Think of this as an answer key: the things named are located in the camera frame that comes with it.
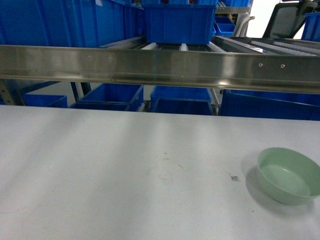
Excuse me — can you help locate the blue bin below right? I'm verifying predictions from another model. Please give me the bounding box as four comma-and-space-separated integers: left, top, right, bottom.
218, 90, 320, 121

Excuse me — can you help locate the blue bin below far left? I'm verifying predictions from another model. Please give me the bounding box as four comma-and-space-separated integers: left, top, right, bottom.
23, 94, 68, 108

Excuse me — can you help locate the green bowl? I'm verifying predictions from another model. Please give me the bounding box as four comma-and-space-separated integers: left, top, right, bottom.
256, 147, 320, 206

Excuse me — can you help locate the black mesh office chair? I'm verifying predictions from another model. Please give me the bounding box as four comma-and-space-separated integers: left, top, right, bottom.
262, 0, 320, 39

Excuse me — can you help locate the blue bin below left-centre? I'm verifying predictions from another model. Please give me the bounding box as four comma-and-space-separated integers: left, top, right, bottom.
70, 83, 144, 112

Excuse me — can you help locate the large blue bin left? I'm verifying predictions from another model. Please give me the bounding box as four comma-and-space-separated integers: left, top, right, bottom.
0, 0, 145, 48

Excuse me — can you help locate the blue bin on shelf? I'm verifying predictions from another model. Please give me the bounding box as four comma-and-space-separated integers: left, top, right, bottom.
143, 4, 216, 45

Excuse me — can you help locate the small QR code sticker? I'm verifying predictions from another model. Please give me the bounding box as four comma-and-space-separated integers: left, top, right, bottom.
229, 173, 240, 182

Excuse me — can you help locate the blue bin below centre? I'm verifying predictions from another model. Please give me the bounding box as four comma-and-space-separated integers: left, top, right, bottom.
148, 86, 214, 116

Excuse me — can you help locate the blue bin below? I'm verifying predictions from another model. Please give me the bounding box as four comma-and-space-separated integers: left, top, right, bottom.
23, 94, 68, 108
218, 90, 320, 121
148, 86, 214, 116

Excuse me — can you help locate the steel shelf front rail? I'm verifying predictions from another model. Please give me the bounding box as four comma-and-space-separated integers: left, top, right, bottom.
0, 45, 320, 94

